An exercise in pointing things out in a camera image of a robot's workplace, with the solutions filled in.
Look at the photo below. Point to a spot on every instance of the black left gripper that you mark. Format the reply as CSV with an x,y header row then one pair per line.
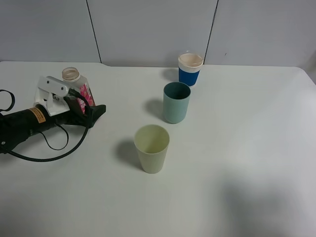
x,y
75,116

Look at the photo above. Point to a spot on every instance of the clear drink bottle pink label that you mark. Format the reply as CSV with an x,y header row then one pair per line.
x,y
80,83

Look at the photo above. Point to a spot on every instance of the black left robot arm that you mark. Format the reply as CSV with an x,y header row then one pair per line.
x,y
17,127

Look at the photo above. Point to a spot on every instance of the pale green plastic cup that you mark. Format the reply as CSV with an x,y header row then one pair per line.
x,y
151,142

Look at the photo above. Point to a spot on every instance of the teal plastic cup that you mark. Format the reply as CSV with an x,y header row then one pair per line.
x,y
176,96

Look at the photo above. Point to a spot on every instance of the blue white insulated cup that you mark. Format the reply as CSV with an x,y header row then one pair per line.
x,y
189,66

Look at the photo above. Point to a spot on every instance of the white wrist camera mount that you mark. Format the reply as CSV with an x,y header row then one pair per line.
x,y
50,93

